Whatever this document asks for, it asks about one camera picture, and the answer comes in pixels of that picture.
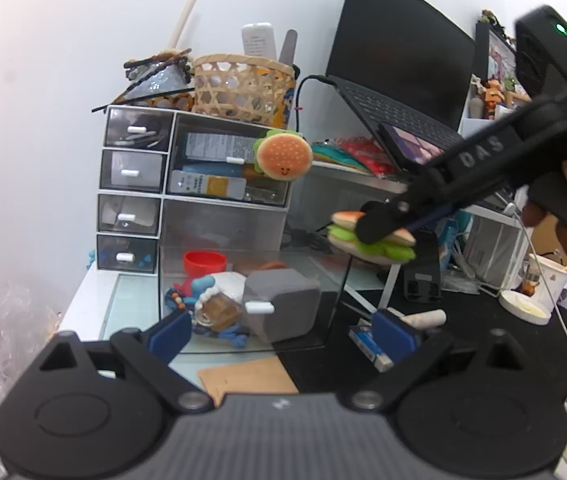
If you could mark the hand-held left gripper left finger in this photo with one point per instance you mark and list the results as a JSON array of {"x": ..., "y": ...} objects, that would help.
[{"x": 171, "y": 334}]

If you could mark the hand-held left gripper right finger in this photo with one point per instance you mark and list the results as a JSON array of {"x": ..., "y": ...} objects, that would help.
[{"x": 393, "y": 336}]

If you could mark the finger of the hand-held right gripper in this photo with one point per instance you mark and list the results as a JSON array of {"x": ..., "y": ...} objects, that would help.
[
  {"x": 381, "y": 222},
  {"x": 433, "y": 219}
]

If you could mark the sandwich toy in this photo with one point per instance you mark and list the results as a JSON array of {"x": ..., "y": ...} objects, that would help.
[{"x": 363, "y": 252}]

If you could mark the large clear drawer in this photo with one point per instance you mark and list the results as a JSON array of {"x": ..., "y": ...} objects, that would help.
[
  {"x": 258, "y": 306},
  {"x": 236, "y": 160}
]

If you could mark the small clear drawer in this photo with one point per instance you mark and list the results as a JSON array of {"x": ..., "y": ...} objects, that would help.
[
  {"x": 126, "y": 256},
  {"x": 138, "y": 129},
  {"x": 131, "y": 172},
  {"x": 127, "y": 216}
]

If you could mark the white desktop drawer organizer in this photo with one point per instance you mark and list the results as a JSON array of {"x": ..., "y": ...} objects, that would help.
[{"x": 163, "y": 196}]

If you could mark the blue tissue pack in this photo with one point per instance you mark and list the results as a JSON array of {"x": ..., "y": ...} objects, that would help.
[{"x": 451, "y": 240}]

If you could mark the white eraser blue sleeve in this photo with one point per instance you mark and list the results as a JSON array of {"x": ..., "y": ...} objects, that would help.
[{"x": 363, "y": 340}]

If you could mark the white glue stick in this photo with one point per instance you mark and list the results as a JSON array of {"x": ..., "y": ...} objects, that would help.
[{"x": 428, "y": 318}]

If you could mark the blue toy figure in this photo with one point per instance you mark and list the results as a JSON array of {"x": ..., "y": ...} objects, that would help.
[{"x": 188, "y": 292}]

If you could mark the amber perfume bottle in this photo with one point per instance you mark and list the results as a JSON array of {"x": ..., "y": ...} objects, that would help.
[{"x": 218, "y": 312}]

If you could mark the group of small figurines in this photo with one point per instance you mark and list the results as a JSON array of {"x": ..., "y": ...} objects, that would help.
[{"x": 496, "y": 95}]

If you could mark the black phone stand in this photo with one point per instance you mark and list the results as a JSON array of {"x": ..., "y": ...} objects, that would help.
[{"x": 423, "y": 275}]

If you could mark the white laptop stand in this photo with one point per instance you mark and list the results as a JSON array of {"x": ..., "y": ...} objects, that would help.
[{"x": 333, "y": 180}]

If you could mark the white storage unit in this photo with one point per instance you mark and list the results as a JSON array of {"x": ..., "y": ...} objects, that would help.
[{"x": 493, "y": 255}]

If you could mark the red snack packet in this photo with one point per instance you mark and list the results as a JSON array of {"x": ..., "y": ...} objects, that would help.
[{"x": 368, "y": 152}]

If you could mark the black desk mat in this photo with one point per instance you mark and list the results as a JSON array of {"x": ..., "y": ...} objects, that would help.
[{"x": 463, "y": 355}]

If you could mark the black tablet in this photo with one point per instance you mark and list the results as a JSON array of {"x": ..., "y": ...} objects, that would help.
[{"x": 416, "y": 145}]

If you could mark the red cup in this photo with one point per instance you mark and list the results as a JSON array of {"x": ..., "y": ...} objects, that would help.
[{"x": 205, "y": 262}]

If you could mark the green snack packet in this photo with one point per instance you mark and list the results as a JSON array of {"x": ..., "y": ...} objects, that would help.
[{"x": 333, "y": 155}]

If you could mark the brown cardboard sheet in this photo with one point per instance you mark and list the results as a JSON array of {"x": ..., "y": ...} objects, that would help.
[{"x": 248, "y": 377}]

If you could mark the cork board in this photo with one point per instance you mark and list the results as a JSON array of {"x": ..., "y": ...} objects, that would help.
[{"x": 546, "y": 237}]

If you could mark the hamburger plush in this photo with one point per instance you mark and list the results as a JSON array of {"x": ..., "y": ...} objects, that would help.
[{"x": 283, "y": 157}]

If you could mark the white round lid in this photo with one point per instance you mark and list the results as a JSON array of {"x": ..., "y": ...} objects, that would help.
[{"x": 523, "y": 310}]

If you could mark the printed paper cup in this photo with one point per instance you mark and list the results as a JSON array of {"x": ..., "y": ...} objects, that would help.
[{"x": 548, "y": 280}]

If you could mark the black laptop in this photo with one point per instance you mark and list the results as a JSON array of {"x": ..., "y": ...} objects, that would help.
[{"x": 398, "y": 50}]

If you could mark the yellow cartoon cup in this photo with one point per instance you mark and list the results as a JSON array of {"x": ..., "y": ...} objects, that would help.
[{"x": 287, "y": 105}]

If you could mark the white and orange box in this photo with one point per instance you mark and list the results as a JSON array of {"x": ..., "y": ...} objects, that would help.
[{"x": 203, "y": 184}]

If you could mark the grey labelled box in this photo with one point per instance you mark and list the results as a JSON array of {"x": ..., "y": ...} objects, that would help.
[{"x": 218, "y": 146}]

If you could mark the woven bamboo basket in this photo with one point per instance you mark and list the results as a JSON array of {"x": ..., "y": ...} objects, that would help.
[{"x": 241, "y": 87}]

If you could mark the grey nail file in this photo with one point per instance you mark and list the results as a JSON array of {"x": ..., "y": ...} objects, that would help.
[{"x": 288, "y": 47}]

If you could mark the white remote control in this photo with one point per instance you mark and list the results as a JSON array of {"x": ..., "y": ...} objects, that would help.
[{"x": 259, "y": 40}]

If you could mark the wooden stick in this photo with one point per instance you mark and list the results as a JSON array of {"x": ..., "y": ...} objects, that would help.
[{"x": 183, "y": 22}]

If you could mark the black picture frame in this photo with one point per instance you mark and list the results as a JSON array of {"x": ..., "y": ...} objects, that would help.
[{"x": 498, "y": 55}]

